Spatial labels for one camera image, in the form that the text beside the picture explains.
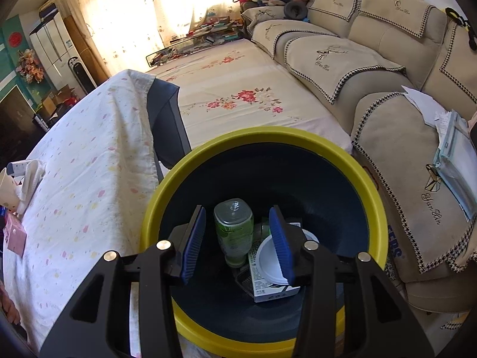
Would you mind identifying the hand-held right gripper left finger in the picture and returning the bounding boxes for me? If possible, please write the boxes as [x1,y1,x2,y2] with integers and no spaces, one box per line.
[39,205,207,358]

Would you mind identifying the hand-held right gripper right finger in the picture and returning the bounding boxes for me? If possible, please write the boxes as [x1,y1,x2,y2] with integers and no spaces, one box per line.
[268,205,435,358]

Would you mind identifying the white bowl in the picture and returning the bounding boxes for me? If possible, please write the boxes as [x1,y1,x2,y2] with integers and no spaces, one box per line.
[256,229,320,286]

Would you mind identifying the green label bottle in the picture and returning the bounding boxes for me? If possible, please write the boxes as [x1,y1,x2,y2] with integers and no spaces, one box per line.
[213,197,255,268]

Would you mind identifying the white green carton box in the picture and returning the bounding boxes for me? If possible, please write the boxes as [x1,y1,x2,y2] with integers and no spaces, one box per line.
[247,242,301,303]

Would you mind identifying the yellow rimmed trash bin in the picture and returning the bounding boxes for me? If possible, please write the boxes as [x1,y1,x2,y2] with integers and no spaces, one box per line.
[140,127,390,358]

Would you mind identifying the dark chair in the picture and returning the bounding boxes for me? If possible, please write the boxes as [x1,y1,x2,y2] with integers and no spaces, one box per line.
[146,78,192,171]

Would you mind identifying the white dotted tablecloth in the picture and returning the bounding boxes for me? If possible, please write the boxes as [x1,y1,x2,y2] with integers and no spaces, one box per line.
[0,69,180,358]

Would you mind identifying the floral bed sheet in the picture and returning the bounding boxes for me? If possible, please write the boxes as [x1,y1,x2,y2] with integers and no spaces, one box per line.
[147,39,353,165]

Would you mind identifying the pink box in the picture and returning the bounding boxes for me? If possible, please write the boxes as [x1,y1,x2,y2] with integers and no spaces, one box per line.
[2,215,27,258]

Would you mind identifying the clear plastic document bag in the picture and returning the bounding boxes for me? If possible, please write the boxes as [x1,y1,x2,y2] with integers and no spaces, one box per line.
[432,111,477,223]

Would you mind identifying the cream paper cup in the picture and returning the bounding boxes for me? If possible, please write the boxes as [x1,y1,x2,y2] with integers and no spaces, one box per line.
[0,167,20,214]

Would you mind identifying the open cardboard box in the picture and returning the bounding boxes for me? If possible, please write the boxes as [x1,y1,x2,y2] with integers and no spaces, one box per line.
[48,84,76,106]

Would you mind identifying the beige sofa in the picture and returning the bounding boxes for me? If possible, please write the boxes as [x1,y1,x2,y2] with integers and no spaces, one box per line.
[239,0,477,316]

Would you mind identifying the white paper sheets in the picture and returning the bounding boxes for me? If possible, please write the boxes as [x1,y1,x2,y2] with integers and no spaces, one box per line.
[401,85,463,135]

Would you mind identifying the black tower fan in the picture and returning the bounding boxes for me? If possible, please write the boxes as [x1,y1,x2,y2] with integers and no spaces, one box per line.
[68,56,96,96]

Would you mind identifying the glass coffee table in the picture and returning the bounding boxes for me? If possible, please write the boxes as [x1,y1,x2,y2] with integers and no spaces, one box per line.
[145,16,247,70]

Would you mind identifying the large curved television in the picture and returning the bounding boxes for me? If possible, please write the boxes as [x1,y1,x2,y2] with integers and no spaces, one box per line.
[0,84,42,165]

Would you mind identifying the cream sheer curtain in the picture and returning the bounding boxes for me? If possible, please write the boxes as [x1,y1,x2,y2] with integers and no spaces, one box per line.
[60,0,261,77]

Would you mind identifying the hanging flower decoration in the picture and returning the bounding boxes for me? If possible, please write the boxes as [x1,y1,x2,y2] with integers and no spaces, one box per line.
[16,49,46,83]

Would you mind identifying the white refrigerator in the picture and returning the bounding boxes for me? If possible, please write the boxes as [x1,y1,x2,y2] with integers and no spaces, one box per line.
[29,3,81,95]

